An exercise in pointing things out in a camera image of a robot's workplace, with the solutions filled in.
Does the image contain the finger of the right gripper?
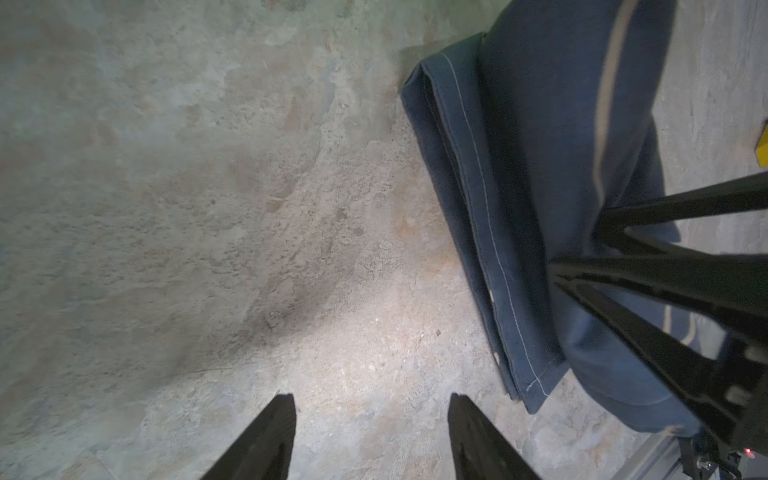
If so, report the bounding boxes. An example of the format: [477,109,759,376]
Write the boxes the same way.
[594,172,767,255]
[549,255,767,447]

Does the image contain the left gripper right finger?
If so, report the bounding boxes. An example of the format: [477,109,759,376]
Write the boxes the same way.
[447,393,540,480]

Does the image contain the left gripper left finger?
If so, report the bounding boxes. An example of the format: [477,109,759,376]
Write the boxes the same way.
[201,394,297,480]

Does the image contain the dark blue whale pillowcase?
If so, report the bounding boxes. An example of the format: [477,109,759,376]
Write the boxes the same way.
[401,1,700,437]

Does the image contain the small yellow flat piece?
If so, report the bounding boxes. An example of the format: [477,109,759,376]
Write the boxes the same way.
[754,125,768,168]

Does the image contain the aluminium rail frame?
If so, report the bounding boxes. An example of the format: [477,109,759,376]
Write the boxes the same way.
[613,435,767,480]

